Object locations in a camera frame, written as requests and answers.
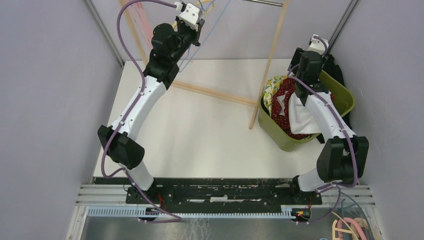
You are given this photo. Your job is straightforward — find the blue wire hanger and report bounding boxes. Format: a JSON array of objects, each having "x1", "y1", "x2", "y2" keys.
[{"x1": 178, "y1": 0, "x2": 231, "y2": 73}]

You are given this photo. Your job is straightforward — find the lemon print skirt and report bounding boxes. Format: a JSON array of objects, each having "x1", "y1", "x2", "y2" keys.
[{"x1": 262, "y1": 75, "x2": 287, "y2": 115}]

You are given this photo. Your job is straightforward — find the white garment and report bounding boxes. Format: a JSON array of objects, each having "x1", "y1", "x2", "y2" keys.
[{"x1": 275, "y1": 91, "x2": 321, "y2": 135}]

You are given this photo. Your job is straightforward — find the red polka dot skirt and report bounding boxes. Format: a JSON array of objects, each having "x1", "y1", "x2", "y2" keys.
[{"x1": 263, "y1": 75, "x2": 321, "y2": 140}]

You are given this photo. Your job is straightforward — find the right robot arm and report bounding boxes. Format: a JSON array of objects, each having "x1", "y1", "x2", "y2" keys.
[{"x1": 288, "y1": 48, "x2": 369, "y2": 204}]

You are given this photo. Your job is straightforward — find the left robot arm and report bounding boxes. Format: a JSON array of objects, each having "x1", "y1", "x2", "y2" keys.
[{"x1": 97, "y1": 17, "x2": 205, "y2": 204}]

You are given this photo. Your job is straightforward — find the black garment behind basket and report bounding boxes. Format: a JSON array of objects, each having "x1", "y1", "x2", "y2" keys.
[{"x1": 316, "y1": 54, "x2": 352, "y2": 144}]

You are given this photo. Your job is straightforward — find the wooden clothes rack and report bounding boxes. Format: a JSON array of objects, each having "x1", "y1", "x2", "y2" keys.
[{"x1": 117, "y1": 0, "x2": 291, "y2": 131}]

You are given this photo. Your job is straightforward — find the olive green plastic basket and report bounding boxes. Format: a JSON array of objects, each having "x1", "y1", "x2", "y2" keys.
[{"x1": 258, "y1": 70, "x2": 355, "y2": 152}]

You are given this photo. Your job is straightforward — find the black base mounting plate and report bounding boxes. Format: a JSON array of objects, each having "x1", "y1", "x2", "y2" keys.
[{"x1": 145, "y1": 177, "x2": 323, "y2": 214}]

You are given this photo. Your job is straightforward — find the pile of spare hangers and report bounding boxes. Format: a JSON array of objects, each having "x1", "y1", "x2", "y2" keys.
[{"x1": 330, "y1": 195, "x2": 381, "y2": 240}]

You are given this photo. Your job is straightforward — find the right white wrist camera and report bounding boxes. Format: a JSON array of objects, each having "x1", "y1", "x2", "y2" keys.
[{"x1": 307, "y1": 34, "x2": 329, "y2": 56}]

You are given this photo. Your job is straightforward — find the right aluminium frame post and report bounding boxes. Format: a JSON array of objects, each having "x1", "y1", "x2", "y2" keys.
[{"x1": 328, "y1": 0, "x2": 360, "y2": 54}]

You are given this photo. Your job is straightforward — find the aluminium frame post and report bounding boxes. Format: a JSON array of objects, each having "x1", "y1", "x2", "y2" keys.
[
  {"x1": 328, "y1": 0, "x2": 360, "y2": 54},
  {"x1": 82, "y1": 0, "x2": 125, "y2": 68}
]

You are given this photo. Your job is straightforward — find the metal rack rail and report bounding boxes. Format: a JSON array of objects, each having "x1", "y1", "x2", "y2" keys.
[{"x1": 243, "y1": 0, "x2": 284, "y2": 7}]

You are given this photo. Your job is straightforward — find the left aluminium frame post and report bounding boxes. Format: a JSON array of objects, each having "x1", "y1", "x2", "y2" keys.
[{"x1": 82, "y1": 0, "x2": 125, "y2": 68}]

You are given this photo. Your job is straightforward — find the white slotted cable duct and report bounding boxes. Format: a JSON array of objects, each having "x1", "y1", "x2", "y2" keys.
[{"x1": 87, "y1": 206, "x2": 295, "y2": 220}]

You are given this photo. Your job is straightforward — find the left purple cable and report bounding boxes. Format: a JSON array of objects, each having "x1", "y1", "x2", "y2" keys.
[{"x1": 100, "y1": 0, "x2": 184, "y2": 224}]

